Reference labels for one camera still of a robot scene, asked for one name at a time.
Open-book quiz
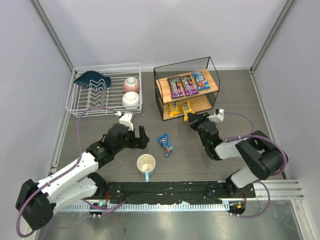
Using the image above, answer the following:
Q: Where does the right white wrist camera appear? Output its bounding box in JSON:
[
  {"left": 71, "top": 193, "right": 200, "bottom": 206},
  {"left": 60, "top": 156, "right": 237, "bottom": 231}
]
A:
[{"left": 207, "top": 108, "right": 225, "bottom": 123}]

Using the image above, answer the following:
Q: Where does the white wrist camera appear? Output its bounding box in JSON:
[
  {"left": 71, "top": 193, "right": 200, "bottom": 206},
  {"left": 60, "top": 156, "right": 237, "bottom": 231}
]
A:
[
  {"left": 119, "top": 112, "right": 134, "bottom": 130},
  {"left": 207, "top": 108, "right": 225, "bottom": 123}
]

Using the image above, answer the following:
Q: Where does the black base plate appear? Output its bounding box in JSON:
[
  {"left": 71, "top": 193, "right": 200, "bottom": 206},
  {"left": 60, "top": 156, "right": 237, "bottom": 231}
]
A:
[{"left": 77, "top": 180, "right": 256, "bottom": 205}]

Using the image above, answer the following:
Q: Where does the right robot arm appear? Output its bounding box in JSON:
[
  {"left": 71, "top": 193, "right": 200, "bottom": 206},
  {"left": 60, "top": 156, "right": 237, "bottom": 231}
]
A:
[{"left": 187, "top": 109, "right": 289, "bottom": 196}]

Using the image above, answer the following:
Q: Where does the twisted blue candy bag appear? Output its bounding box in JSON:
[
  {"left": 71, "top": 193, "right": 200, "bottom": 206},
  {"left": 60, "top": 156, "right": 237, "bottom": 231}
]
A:
[{"left": 157, "top": 133, "right": 174, "bottom": 157}]

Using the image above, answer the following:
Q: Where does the dark blue plate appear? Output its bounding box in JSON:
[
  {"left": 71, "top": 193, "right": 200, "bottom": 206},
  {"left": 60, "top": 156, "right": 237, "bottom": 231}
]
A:
[{"left": 73, "top": 70, "right": 111, "bottom": 89}]

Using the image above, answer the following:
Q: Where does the purple candy bag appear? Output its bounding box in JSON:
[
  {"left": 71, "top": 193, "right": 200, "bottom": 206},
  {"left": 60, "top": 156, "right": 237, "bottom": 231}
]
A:
[
  {"left": 179, "top": 74, "right": 199, "bottom": 96},
  {"left": 167, "top": 76, "right": 185, "bottom": 99}
]

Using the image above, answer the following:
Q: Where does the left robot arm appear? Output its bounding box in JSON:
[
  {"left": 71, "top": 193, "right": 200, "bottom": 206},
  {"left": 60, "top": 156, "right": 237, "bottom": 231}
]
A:
[{"left": 15, "top": 123, "right": 150, "bottom": 237}]

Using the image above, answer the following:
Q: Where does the black wire wooden shelf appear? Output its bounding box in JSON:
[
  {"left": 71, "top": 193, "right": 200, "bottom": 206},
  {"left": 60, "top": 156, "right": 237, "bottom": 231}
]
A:
[{"left": 153, "top": 56, "right": 221, "bottom": 121}]

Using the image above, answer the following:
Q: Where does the pink ceramic bowl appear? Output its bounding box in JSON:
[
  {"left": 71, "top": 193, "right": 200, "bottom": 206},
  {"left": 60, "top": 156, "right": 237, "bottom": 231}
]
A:
[{"left": 122, "top": 77, "right": 140, "bottom": 93}]

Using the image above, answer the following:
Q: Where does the yellow candy bag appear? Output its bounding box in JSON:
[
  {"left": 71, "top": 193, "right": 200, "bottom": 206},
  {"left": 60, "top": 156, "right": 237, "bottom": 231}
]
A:
[
  {"left": 167, "top": 101, "right": 181, "bottom": 118},
  {"left": 181, "top": 100, "right": 195, "bottom": 122}
]

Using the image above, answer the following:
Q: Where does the white wire dish rack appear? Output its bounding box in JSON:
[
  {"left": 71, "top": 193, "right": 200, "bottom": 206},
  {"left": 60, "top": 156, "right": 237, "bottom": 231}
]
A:
[{"left": 65, "top": 62, "right": 143, "bottom": 117}]

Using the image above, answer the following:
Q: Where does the white slotted cable duct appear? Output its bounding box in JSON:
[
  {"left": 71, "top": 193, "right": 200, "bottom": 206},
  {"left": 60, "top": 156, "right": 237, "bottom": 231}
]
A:
[{"left": 61, "top": 201, "right": 230, "bottom": 212}]

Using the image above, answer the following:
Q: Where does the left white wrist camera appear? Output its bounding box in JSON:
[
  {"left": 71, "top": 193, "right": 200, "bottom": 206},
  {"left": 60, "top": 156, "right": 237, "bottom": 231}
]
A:
[{"left": 119, "top": 112, "right": 134, "bottom": 130}]

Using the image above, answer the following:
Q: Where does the white ceramic bowl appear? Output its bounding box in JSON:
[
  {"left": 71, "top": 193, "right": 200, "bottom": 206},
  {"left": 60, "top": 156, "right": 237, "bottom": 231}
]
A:
[{"left": 122, "top": 91, "right": 140, "bottom": 109}]

